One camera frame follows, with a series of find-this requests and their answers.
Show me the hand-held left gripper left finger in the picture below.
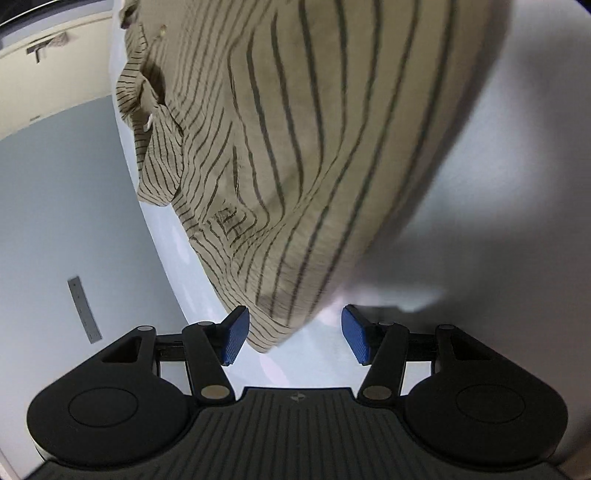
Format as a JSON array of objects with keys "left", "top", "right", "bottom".
[{"left": 97, "top": 306, "right": 251, "bottom": 407}]

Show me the grey metal wall strip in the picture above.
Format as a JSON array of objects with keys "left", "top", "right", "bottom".
[{"left": 67, "top": 275, "right": 103, "bottom": 343}]

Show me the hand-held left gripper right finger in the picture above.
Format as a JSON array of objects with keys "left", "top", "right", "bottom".
[{"left": 341, "top": 305, "right": 497, "bottom": 409}]

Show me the black door handle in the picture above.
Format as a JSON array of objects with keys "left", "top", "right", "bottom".
[{"left": 27, "top": 41, "right": 56, "bottom": 64}]

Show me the tan striped shirt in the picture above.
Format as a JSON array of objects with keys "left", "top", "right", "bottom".
[{"left": 115, "top": 0, "right": 506, "bottom": 354}]

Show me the cream door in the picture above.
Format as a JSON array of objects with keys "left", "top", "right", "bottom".
[{"left": 0, "top": 11, "right": 115, "bottom": 139}]

